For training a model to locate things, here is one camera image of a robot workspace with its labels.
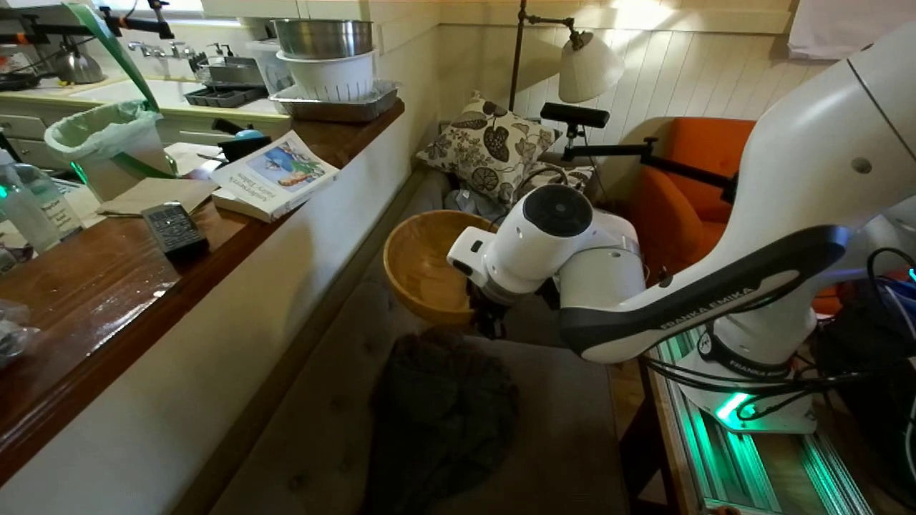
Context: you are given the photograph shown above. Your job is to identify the steel mixing bowl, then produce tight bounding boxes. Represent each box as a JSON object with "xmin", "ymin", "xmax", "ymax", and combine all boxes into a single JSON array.
[{"xmin": 273, "ymin": 17, "xmax": 378, "ymax": 62}]

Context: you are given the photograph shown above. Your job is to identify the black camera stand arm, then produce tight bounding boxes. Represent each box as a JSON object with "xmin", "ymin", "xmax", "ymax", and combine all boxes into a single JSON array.
[{"xmin": 558, "ymin": 139, "xmax": 738, "ymax": 199}]

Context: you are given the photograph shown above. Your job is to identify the white illustrated book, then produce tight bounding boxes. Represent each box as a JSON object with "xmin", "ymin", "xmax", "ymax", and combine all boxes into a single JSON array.
[{"xmin": 210, "ymin": 129, "xmax": 345, "ymax": 225}]

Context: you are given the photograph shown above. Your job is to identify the black camera bar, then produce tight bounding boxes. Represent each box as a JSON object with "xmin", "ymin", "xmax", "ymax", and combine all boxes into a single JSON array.
[{"xmin": 538, "ymin": 99, "xmax": 612, "ymax": 130}]

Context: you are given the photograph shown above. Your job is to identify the crumpled clear plastic bag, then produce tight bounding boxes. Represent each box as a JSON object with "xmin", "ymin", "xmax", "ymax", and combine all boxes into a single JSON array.
[{"xmin": 0, "ymin": 296, "xmax": 44, "ymax": 371}]

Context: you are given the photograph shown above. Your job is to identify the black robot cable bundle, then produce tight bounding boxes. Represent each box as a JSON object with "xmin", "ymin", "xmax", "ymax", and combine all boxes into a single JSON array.
[{"xmin": 644, "ymin": 242, "xmax": 916, "ymax": 407}]

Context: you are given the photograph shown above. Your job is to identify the light grey crumpled blanket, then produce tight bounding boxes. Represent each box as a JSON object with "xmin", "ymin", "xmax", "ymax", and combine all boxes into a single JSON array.
[{"xmin": 442, "ymin": 182, "xmax": 502, "ymax": 228}]

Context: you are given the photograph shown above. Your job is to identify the clear plastic bottle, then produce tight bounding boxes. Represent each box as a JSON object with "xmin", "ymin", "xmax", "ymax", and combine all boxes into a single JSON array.
[{"xmin": 0, "ymin": 152, "xmax": 60, "ymax": 258}]

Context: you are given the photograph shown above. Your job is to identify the white hanging cloth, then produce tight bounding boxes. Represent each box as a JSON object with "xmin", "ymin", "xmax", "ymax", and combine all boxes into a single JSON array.
[{"xmin": 784, "ymin": 0, "xmax": 916, "ymax": 66}]

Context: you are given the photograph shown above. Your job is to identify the beige tufted cushion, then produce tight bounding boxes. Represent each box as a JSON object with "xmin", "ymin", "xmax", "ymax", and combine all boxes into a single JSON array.
[{"xmin": 210, "ymin": 166, "xmax": 634, "ymax": 515}]

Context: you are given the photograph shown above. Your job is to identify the orange armchair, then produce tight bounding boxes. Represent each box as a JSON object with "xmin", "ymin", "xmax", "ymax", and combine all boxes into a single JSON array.
[{"xmin": 611, "ymin": 115, "xmax": 824, "ymax": 319}]

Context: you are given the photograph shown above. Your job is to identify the brown wooden counter top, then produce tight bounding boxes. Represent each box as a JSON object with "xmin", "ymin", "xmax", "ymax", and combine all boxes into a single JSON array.
[{"xmin": 0, "ymin": 98, "xmax": 410, "ymax": 484}]

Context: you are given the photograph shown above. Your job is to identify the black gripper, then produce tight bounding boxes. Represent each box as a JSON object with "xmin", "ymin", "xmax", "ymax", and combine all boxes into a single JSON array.
[{"xmin": 456, "ymin": 262, "xmax": 514, "ymax": 336}]

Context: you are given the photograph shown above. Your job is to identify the dark crumpled cloth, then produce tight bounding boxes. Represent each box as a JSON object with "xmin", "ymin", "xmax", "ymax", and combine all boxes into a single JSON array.
[{"xmin": 362, "ymin": 325, "xmax": 525, "ymax": 515}]

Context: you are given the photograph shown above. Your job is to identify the rectangular baking tray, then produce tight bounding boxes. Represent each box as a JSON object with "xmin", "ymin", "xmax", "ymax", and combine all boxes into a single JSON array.
[{"xmin": 270, "ymin": 80, "xmax": 402, "ymax": 125}]

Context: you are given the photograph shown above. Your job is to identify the round wooden bowl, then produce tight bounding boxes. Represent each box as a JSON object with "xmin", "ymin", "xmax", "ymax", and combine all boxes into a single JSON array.
[{"xmin": 380, "ymin": 208, "xmax": 499, "ymax": 331}]

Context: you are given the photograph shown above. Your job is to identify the brown patterned pillow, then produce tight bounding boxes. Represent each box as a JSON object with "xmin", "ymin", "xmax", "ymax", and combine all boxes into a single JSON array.
[{"xmin": 412, "ymin": 93, "xmax": 602, "ymax": 218}]

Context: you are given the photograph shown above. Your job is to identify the white kitchen worktop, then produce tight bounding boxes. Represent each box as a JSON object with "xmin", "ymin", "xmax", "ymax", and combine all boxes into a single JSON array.
[{"xmin": 0, "ymin": 73, "xmax": 295, "ymax": 142}]

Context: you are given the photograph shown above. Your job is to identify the beige paper sheet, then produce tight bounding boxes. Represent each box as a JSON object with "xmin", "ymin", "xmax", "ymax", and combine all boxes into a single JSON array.
[{"xmin": 98, "ymin": 175, "xmax": 217, "ymax": 219}]

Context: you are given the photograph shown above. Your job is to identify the white bin with green bag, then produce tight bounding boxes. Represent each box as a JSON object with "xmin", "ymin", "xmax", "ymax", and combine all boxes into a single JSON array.
[{"xmin": 40, "ymin": 98, "xmax": 176, "ymax": 202}]

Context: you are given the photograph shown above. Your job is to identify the white shade floor lamp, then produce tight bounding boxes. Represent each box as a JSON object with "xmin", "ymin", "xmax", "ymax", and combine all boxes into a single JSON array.
[{"xmin": 508, "ymin": 0, "xmax": 619, "ymax": 109}]

